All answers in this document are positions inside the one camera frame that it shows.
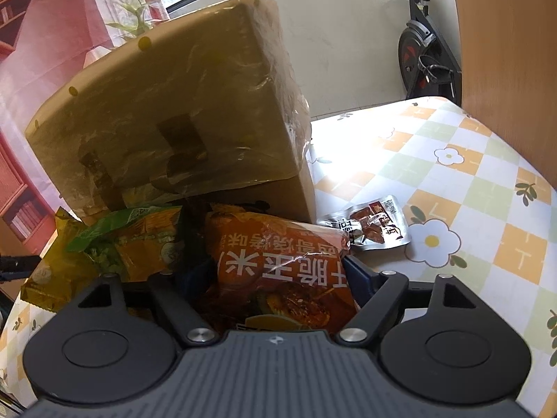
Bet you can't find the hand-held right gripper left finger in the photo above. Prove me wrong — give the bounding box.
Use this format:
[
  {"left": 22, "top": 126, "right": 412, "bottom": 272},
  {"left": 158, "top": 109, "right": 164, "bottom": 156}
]
[{"left": 76, "top": 260, "right": 220, "bottom": 346}]

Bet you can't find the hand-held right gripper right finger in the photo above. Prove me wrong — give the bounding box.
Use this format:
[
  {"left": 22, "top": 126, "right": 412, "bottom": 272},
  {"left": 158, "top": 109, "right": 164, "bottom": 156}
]
[{"left": 335, "top": 255, "right": 479, "bottom": 344}]

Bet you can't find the wooden chair back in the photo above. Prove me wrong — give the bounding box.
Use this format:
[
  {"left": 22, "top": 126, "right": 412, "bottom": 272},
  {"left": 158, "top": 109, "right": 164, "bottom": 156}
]
[{"left": 447, "top": 0, "right": 557, "bottom": 194}]

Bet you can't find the taped cardboard box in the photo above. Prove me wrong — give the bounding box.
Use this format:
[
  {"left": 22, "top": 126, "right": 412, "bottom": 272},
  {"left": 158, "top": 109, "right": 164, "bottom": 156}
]
[{"left": 24, "top": 0, "right": 317, "bottom": 224}]

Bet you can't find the orange snack bag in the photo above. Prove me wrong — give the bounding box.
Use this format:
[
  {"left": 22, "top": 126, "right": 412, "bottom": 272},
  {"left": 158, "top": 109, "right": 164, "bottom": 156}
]
[{"left": 198, "top": 211, "right": 360, "bottom": 336}]

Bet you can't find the floral checked tablecloth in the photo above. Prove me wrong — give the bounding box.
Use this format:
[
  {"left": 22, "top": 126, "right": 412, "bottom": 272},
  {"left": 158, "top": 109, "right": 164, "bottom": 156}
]
[{"left": 0, "top": 96, "right": 557, "bottom": 418}]

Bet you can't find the green potted plant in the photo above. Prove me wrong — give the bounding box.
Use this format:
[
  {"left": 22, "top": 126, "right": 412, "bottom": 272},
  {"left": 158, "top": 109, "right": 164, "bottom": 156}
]
[{"left": 99, "top": 0, "right": 170, "bottom": 46}]

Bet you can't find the green and yellow snack bag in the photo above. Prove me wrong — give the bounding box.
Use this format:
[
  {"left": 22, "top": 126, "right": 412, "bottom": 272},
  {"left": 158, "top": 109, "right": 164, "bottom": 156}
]
[{"left": 65, "top": 204, "right": 186, "bottom": 284}]

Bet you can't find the olive yellow snack packet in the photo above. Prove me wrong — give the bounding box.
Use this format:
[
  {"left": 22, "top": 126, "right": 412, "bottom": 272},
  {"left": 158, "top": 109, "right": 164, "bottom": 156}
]
[{"left": 19, "top": 208, "right": 107, "bottom": 313}]

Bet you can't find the silver and red snack packet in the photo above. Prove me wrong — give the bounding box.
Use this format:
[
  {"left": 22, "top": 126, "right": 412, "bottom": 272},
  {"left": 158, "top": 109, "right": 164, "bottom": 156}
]
[{"left": 317, "top": 195, "right": 412, "bottom": 252}]

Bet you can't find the black exercise bike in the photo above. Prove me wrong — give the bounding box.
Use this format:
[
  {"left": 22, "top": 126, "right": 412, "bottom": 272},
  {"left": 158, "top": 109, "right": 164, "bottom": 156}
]
[{"left": 370, "top": 0, "right": 463, "bottom": 106}]

